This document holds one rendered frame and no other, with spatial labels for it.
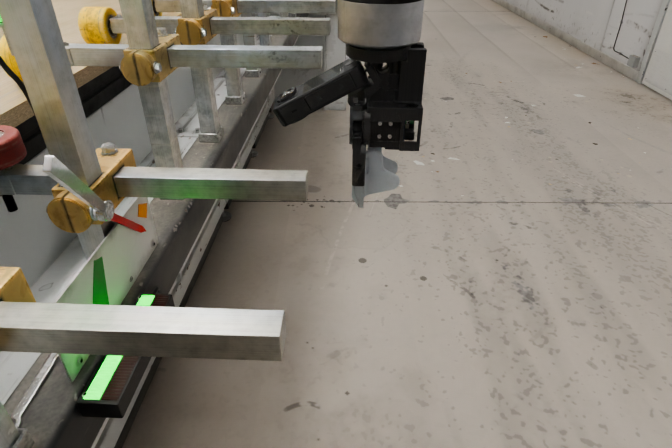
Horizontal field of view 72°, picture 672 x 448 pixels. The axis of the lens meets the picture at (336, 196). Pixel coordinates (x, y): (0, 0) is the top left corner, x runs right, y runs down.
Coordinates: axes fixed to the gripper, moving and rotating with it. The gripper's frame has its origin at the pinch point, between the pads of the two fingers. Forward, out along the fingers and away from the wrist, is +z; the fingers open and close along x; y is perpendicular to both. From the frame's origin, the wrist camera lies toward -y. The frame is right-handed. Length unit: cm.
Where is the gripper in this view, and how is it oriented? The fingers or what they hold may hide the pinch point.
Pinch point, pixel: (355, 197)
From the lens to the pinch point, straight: 61.6
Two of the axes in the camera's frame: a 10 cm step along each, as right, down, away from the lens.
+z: 0.0, 8.5, 5.2
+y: 10.0, 0.2, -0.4
